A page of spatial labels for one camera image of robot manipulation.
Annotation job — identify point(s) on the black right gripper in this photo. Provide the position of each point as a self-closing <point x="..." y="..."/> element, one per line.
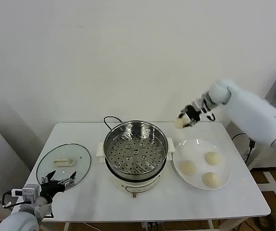
<point x="193" y="114"/>

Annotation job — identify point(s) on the white round plate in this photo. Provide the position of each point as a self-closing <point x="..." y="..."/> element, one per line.
<point x="191" y="151"/>

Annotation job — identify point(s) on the white steamed baozi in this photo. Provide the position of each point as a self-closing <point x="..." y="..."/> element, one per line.
<point x="180" y="122"/>
<point x="212" y="158"/>
<point x="211" y="179"/>
<point x="188" y="167"/>

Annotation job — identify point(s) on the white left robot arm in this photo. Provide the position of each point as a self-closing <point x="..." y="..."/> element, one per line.
<point x="20" y="221"/>

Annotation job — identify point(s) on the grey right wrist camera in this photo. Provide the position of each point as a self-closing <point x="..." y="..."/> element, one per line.
<point x="199" y="101"/>

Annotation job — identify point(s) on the white table leg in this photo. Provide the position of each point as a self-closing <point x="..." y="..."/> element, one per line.
<point x="66" y="227"/>
<point x="211" y="226"/>

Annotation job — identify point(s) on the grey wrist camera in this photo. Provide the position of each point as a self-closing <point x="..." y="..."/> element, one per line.
<point x="29" y="192"/>
<point x="199" y="101"/>

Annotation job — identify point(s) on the stainless steel steamer basket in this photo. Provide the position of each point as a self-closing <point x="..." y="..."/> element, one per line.
<point x="114" y="138"/>

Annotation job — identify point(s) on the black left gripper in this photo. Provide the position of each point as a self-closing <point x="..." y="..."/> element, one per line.
<point x="51" y="188"/>

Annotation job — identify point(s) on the white electric cooker base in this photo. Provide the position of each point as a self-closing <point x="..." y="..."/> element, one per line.
<point x="140" y="186"/>

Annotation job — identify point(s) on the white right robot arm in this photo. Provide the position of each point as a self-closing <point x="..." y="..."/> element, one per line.
<point x="248" y="108"/>

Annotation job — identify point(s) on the white power strip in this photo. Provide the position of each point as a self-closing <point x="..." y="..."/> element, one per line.
<point x="144" y="225"/>

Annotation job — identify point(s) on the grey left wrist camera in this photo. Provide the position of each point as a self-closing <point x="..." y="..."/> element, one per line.
<point x="29" y="192"/>

